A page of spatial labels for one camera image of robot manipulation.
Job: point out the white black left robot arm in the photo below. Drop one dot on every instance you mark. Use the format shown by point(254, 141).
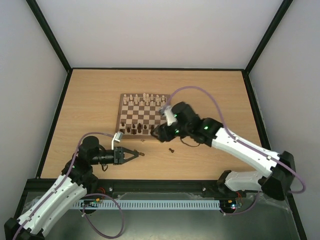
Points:
point(75, 182)

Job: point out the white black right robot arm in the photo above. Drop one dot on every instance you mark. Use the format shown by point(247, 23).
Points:
point(273, 174)

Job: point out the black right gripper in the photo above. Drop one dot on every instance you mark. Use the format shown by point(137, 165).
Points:
point(161, 132)

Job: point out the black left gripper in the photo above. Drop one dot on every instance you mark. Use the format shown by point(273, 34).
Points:
point(119, 153)

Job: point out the wooden chess board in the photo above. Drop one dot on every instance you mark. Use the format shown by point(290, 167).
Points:
point(139, 113)

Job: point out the black aluminium frame rail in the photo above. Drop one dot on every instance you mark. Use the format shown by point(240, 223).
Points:
point(205, 188)

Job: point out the white slotted cable duct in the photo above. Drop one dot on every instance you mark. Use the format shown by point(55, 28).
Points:
point(149, 205)

